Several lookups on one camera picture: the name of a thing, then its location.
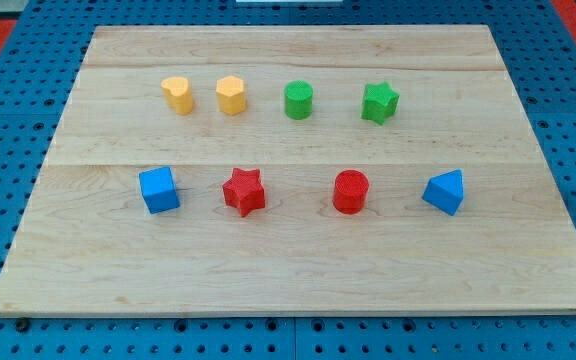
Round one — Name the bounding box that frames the wooden board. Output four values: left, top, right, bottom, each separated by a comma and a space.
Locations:
0, 25, 576, 318

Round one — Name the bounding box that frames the red star block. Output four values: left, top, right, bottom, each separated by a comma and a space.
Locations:
222, 168, 266, 217

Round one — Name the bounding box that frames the red cylinder block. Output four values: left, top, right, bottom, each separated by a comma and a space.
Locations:
333, 169, 370, 215

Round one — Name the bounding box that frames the green cylinder block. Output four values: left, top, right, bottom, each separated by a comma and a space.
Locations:
284, 80, 314, 120

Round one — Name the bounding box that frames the yellow hexagon block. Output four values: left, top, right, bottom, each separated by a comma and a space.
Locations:
216, 75, 247, 115

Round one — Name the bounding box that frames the green star block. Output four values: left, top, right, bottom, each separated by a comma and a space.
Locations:
360, 82, 399, 125

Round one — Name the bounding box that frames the blue cube block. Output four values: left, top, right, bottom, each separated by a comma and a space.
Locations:
138, 167, 181, 214

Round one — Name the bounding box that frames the yellow heart block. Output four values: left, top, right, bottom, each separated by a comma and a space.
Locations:
160, 77, 194, 115

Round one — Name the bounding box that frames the blue triangle block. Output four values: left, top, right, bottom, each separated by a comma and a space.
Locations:
422, 169, 465, 216

